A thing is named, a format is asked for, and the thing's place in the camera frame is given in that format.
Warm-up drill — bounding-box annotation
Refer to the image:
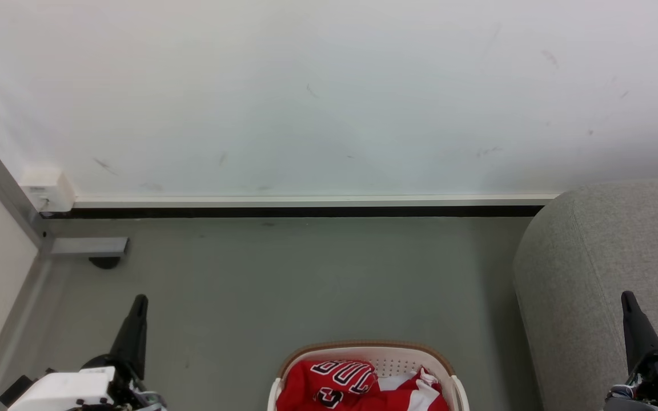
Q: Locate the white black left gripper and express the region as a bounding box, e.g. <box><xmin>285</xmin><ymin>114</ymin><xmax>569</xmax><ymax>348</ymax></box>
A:
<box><xmin>0</xmin><ymin>295</ymin><xmax>165</xmax><ymax>411</ymax></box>

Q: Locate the red white basketball jersey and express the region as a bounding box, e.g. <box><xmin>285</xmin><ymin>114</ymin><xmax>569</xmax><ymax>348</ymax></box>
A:
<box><xmin>276</xmin><ymin>359</ymin><xmax>450</xmax><ymax>411</ymax></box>

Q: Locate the grey fabric sofa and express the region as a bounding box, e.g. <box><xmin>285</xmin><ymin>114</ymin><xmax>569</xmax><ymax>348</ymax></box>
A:
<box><xmin>513</xmin><ymin>181</ymin><xmax>658</xmax><ymax>411</ymax></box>

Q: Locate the grey metal partition foot bar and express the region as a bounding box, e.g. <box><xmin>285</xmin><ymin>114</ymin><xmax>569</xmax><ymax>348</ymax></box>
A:
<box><xmin>49</xmin><ymin>237</ymin><xmax>130</xmax><ymax>257</ymax></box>

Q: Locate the white perforated laundry basket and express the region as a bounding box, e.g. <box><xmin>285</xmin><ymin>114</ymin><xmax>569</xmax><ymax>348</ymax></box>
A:
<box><xmin>267</xmin><ymin>341</ymin><xmax>470</xmax><ymax>411</ymax></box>

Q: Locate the grey metal partition post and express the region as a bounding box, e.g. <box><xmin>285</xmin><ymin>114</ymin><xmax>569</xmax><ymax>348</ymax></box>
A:
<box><xmin>0</xmin><ymin>134</ymin><xmax>54</xmax><ymax>255</ymax></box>

